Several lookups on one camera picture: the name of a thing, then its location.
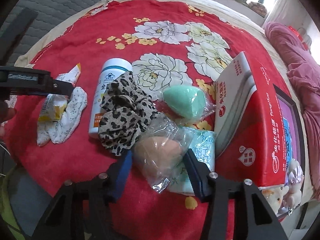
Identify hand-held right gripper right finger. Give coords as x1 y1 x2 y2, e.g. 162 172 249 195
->
182 149 288 240

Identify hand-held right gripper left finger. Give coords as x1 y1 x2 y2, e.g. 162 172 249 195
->
32 150 133 240

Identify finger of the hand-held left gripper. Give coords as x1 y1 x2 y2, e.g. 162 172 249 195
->
47 78 76 97

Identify yellow snack packet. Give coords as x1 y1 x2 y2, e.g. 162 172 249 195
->
37 64 82 123

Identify blue white tissue pack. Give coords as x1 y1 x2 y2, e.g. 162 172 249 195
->
167 127 216 196

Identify white floral cloth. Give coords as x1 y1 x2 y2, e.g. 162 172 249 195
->
37 86 88 147

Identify beige sponge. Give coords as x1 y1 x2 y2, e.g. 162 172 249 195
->
134 124 193 193

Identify leopard print scrunchie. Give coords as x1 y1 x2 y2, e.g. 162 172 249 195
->
98 71 161 157

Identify green sponge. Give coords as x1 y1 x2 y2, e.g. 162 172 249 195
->
155 84 217 128

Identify white plush rabbit purple dress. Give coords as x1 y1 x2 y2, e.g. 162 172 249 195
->
265 186 291 216

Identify white plush rabbit lilac bow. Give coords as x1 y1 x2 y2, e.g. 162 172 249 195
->
285 159 305 209

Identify person's left hand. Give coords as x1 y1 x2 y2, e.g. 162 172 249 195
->
0 100 17 140

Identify white supplement bottle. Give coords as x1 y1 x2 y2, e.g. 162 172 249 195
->
89 58 134 138

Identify grey quilted headboard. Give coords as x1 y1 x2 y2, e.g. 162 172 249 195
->
0 0 150 65

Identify red and white carton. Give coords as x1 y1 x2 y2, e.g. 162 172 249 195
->
214 51 288 188

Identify red floral blanket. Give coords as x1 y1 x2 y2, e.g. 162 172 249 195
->
4 0 288 235

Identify green seat cushion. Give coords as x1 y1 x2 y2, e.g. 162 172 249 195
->
0 165 25 240

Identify pink comforter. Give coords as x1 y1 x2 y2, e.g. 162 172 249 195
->
264 21 320 198

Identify red gift bags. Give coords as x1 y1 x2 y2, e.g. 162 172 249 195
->
287 25 311 51

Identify brown patterned cloth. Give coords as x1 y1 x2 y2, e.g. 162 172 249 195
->
247 1 268 16

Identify white curtain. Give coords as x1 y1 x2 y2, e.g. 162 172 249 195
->
262 0 300 28

